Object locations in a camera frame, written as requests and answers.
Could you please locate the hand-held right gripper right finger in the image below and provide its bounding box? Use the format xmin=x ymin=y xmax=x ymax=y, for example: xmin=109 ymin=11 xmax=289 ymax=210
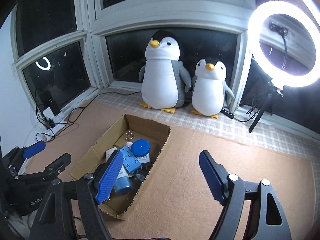
xmin=199 ymin=150 xmax=292 ymax=240

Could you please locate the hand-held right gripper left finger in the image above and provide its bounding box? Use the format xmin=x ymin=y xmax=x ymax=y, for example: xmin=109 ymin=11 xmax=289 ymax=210
xmin=30 ymin=150 xmax=124 ymax=240

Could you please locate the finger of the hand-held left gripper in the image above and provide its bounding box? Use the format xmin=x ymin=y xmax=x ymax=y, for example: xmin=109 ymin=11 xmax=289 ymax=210
xmin=4 ymin=141 xmax=47 ymax=175
xmin=15 ymin=153 xmax=72 ymax=183

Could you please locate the white lotion tube blue cap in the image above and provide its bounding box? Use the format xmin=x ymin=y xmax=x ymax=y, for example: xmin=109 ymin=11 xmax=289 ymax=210
xmin=105 ymin=147 xmax=133 ymax=195

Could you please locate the light blue patterned box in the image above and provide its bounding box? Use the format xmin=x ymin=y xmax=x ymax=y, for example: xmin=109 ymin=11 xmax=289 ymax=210
xmin=117 ymin=146 xmax=142 ymax=174

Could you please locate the dark plastic object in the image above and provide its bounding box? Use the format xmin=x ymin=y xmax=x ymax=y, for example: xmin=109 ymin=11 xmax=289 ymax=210
xmin=130 ymin=164 xmax=153 ymax=183

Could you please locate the cardboard box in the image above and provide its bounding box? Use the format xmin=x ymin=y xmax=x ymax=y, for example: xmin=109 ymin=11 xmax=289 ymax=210
xmin=70 ymin=114 xmax=172 ymax=220

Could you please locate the white power strip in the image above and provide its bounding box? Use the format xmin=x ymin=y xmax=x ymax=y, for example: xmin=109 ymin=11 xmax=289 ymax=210
xmin=42 ymin=110 xmax=68 ymax=134

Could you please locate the black power adapter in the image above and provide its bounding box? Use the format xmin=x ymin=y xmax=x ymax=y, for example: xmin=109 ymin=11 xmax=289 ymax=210
xmin=49 ymin=100 xmax=62 ymax=114

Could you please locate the checked cloth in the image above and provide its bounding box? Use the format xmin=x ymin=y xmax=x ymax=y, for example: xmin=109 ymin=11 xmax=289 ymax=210
xmin=95 ymin=86 xmax=320 ymax=160

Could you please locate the black light tripod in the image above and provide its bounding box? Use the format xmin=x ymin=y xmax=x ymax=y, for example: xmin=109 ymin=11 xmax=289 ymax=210
xmin=240 ymin=80 xmax=284 ymax=133

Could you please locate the small penguin plush toy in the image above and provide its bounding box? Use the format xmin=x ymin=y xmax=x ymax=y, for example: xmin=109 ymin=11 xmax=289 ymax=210
xmin=191 ymin=59 xmax=235 ymax=119

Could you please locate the large penguin plush toy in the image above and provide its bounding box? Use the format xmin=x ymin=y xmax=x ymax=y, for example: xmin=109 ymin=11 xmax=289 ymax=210
xmin=139 ymin=29 xmax=192 ymax=114

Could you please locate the black inline cable remote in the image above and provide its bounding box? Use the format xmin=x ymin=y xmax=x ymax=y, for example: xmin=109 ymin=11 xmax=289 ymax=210
xmin=220 ymin=107 xmax=235 ymax=119

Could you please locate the long black cable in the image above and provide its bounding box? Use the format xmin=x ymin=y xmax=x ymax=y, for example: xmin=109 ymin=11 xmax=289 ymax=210
xmin=35 ymin=90 xmax=143 ymax=143

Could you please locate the ring light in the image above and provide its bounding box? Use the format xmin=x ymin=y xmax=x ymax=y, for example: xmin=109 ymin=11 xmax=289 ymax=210
xmin=247 ymin=0 xmax=320 ymax=88

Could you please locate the white window frame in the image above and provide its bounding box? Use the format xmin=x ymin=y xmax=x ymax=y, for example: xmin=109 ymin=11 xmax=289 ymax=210
xmin=10 ymin=0 xmax=255 ymax=115

